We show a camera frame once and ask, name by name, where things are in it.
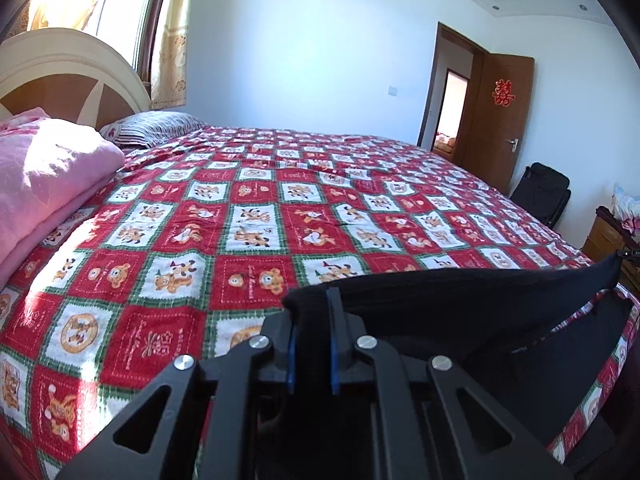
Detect striped pillow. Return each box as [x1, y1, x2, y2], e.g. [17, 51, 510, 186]
[99, 110, 206, 148]

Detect brown wooden door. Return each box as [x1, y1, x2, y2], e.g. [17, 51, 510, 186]
[459, 53, 535, 194]

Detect black folded chair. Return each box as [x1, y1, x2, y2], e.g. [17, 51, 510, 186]
[510, 162, 572, 229]

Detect red double happiness decoration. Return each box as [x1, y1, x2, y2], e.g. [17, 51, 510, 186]
[491, 78, 516, 107]

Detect pink folded blanket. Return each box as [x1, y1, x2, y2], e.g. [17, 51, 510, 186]
[1, 107, 125, 284]

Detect yellow patterned curtain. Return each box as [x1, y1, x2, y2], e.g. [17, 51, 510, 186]
[151, 0, 190, 110]

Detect red patchwork cartoon bedspread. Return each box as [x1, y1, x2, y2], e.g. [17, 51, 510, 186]
[0, 123, 640, 480]

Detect clutter pile on cabinet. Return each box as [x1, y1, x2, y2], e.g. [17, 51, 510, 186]
[612, 183, 640, 236]

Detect brown wooden cabinet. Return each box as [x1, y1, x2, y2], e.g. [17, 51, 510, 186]
[582, 206, 639, 297]

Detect black pants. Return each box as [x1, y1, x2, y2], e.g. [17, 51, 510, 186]
[283, 255, 634, 444]

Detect cream and brown headboard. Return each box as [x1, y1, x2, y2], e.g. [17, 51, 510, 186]
[1, 28, 151, 130]

